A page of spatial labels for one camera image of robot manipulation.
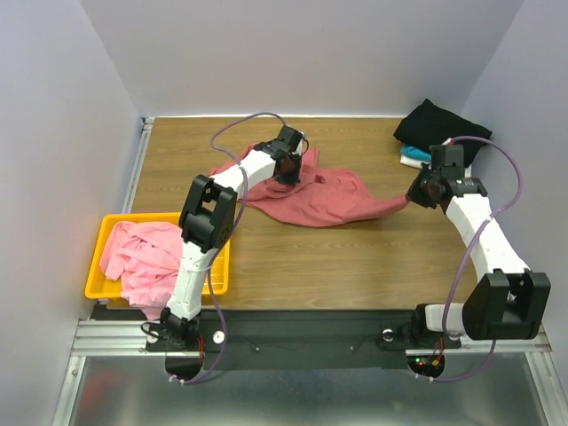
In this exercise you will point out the black folded t shirt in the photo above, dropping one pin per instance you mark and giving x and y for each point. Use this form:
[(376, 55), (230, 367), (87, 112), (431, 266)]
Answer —
[(430, 125)]

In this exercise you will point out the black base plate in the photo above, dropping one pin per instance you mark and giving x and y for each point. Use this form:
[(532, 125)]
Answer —
[(300, 339)]

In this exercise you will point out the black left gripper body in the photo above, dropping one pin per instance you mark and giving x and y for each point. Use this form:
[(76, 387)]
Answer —
[(292, 177)]

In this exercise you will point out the light pink t shirt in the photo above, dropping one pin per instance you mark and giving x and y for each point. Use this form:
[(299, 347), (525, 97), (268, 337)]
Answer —
[(145, 258)]

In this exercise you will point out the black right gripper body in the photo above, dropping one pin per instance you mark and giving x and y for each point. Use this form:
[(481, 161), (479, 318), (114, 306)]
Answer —
[(418, 192)]

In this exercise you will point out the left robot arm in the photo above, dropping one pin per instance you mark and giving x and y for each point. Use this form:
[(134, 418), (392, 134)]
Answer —
[(207, 218)]

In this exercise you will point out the white folded t shirt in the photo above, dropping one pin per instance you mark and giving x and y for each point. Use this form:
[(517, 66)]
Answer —
[(412, 162)]

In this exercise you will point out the aluminium frame rail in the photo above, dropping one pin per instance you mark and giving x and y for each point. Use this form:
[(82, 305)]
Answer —
[(102, 338)]

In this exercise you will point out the red t shirt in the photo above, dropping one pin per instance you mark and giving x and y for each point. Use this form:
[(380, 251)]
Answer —
[(324, 197)]

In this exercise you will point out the teal folded t shirt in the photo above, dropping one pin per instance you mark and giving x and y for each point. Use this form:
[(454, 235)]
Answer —
[(415, 153)]

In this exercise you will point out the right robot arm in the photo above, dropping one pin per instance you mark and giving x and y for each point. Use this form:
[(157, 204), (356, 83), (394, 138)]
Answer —
[(509, 300)]

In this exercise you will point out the yellow plastic basket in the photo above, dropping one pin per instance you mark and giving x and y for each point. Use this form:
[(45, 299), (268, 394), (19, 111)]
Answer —
[(97, 285)]

